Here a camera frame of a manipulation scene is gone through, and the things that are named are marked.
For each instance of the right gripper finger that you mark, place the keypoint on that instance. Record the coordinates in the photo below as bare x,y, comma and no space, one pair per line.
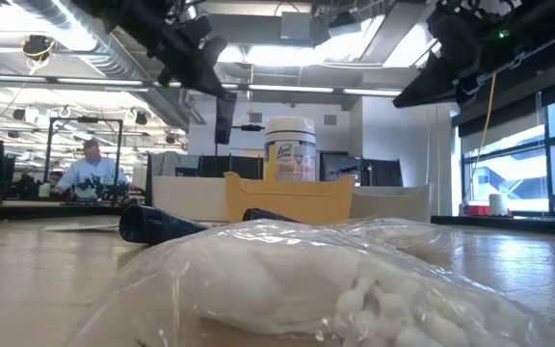
467,89
427,87

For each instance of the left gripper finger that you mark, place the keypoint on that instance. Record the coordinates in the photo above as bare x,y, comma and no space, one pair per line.
167,77
205,67

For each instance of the dark navy shave tube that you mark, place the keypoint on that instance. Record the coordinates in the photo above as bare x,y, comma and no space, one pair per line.
157,225

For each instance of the narrow white sachet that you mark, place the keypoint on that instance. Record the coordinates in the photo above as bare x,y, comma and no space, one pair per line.
80,227

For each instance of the clear bag cotton swabs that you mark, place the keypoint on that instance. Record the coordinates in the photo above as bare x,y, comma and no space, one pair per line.
268,289

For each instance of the grey fabric cover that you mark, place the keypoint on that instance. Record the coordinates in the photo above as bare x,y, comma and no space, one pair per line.
171,164

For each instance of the black reflective screen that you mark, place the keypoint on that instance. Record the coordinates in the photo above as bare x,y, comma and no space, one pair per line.
378,173

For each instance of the black wide screen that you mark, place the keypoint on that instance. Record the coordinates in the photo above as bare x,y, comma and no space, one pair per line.
229,168

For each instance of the person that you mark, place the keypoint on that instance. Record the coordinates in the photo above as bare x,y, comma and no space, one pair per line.
92,168
55,178

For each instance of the white paper towel roll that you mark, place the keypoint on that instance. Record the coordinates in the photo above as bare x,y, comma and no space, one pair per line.
497,205

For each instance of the grey plastic bin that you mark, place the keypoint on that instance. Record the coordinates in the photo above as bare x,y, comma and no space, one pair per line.
393,202

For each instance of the Lysol wipes canister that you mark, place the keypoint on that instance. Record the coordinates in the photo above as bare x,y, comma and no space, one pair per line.
289,154

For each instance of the red box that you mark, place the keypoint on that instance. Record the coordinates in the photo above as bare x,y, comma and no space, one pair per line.
477,210

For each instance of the white plastic bin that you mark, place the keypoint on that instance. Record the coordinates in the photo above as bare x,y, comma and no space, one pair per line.
186,197

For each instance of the dark navy flat sachet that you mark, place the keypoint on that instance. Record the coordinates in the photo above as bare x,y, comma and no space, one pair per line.
263,215

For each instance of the yellow plastic bin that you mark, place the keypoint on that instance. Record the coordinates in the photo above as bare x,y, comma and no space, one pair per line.
297,197

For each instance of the black camera stand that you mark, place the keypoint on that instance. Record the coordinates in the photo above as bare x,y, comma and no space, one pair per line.
251,127

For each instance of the black rig frame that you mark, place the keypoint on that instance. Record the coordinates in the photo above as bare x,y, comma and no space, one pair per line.
85,119

